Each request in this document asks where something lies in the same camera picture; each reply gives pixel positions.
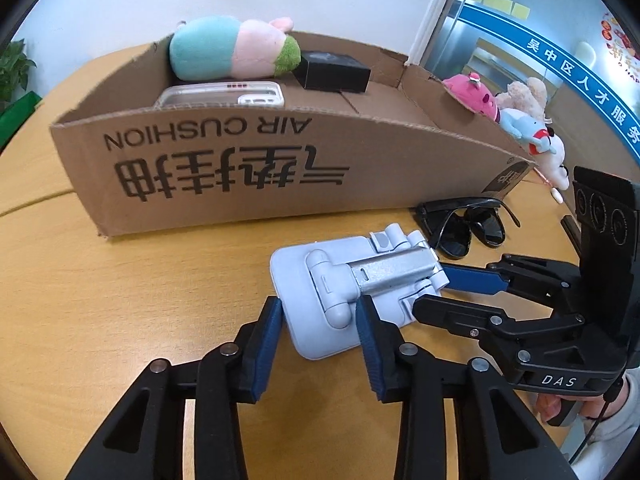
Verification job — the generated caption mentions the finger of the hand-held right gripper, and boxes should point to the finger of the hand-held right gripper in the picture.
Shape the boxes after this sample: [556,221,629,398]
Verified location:
[440,255,583,318]
[412,292,586,377]

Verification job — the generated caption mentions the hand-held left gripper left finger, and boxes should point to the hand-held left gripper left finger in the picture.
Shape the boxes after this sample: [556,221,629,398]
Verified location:
[65,296,285,480]

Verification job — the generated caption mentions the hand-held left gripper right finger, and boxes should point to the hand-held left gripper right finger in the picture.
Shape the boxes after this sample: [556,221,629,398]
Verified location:
[355,294,571,480]

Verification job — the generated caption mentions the black sunglasses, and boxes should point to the black sunglasses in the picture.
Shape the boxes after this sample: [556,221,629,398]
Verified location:
[415,197,521,261]

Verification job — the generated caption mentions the pale blue folding phone stand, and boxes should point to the pale blue folding phone stand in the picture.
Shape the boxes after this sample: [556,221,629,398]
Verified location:
[270,224,447,361]

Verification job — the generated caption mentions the cardboard box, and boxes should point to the cardboard box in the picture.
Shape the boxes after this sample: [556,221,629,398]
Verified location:
[48,31,537,239]

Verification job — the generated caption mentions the person's right hand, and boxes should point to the person's right hand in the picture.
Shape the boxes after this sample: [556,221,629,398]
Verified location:
[534,376,629,429]

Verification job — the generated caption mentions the white plush toy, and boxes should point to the white plush toy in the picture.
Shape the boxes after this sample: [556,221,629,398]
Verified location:
[524,127,571,192]

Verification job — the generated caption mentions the blue plush toy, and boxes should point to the blue plush toy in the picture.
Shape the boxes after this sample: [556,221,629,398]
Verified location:
[499,108,548,147]

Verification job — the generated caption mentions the beige plush toy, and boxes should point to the beige plush toy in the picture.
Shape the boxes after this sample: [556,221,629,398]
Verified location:
[495,77,551,121]

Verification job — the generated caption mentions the glass door with blue band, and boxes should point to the glass door with blue band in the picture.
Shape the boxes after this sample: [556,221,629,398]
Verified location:
[410,0,640,186]

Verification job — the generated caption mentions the red window sticker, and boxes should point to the red window sticker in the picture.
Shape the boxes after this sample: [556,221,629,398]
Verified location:
[600,10,640,76]

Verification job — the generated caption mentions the small black box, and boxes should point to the small black box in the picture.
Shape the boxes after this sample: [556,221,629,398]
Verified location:
[291,51,372,94]

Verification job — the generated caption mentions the clear phone case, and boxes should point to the clear phone case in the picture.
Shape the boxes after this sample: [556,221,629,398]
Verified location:
[154,80,285,110]

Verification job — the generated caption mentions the teal and pink plush toy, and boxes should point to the teal and pink plush toy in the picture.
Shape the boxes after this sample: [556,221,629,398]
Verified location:
[168,16,302,82]

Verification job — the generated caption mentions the green table cloth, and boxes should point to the green table cloth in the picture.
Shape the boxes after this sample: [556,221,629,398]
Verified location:
[0,91,43,148]

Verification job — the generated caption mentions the large potted plant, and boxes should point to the large potted plant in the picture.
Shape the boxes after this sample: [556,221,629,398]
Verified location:
[0,39,37,111]

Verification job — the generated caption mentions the black cable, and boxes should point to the black cable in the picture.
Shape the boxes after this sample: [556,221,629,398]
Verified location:
[567,375,626,466]

